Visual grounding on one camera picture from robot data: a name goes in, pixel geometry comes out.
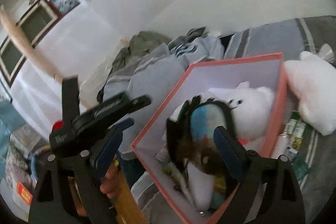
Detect grey sweatshirt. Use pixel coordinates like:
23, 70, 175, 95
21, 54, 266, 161
103, 35, 225, 160

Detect white plush in box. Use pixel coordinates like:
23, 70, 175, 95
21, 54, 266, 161
209, 81, 275, 144

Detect olive green jacket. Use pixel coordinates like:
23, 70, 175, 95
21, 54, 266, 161
109, 31, 171, 75

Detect framed picture on wall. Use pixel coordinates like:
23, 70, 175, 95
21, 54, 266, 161
50, 0, 80, 16

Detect person's left hand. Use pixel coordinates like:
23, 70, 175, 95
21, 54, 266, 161
100, 159, 121, 200

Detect cartoon print pouch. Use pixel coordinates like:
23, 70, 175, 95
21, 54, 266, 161
186, 100, 236, 176

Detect pink cardboard box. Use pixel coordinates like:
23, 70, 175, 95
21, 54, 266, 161
131, 53, 287, 223

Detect white plush toy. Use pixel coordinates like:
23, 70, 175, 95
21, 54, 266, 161
284, 51, 335, 136

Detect black glove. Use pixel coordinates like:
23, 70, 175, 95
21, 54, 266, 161
166, 96, 202, 173

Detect grey striped blanket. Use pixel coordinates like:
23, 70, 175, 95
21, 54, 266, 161
222, 16, 335, 223

